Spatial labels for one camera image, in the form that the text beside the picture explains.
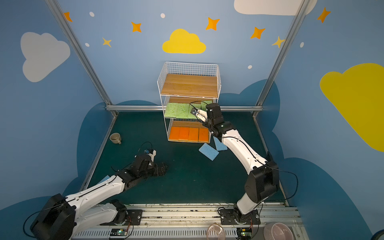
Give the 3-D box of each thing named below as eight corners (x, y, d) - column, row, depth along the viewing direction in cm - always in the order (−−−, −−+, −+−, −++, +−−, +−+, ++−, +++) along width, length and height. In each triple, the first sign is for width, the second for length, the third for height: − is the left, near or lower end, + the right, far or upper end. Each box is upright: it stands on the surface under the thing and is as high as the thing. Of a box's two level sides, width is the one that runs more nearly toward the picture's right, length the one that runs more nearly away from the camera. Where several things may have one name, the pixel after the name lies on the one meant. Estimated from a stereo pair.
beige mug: (110, 144, 104) (107, 140, 100) (114, 136, 108) (111, 132, 105) (120, 144, 104) (118, 140, 100) (123, 136, 108) (121, 132, 105)
